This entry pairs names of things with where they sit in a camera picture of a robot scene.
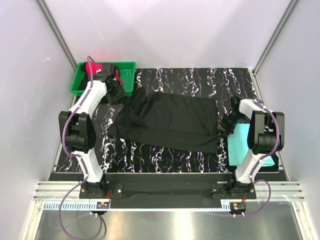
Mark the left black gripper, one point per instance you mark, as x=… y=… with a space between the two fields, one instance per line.
x=121 y=94

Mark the black t shirt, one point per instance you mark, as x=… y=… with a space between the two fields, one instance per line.
x=167 y=120

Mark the red t shirt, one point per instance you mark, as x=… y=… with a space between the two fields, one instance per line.
x=93 y=67

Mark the green plastic bin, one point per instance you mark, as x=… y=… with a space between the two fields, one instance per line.
x=127 y=71

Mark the white slotted cable duct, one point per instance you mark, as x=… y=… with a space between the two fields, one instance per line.
x=117 y=205

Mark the aluminium frame post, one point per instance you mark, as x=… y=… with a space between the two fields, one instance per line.
x=276 y=33
x=43 y=7

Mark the right aluminium frame post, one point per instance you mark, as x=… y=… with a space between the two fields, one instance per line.
x=276 y=33

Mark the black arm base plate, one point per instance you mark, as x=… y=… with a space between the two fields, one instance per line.
x=211 y=185

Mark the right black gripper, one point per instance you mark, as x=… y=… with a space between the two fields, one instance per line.
x=227 y=130

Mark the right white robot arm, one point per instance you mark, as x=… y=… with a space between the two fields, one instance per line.
x=266 y=136

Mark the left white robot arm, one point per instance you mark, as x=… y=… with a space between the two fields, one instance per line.
x=77 y=133

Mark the left aluminium frame post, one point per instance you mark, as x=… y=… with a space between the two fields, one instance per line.
x=43 y=7

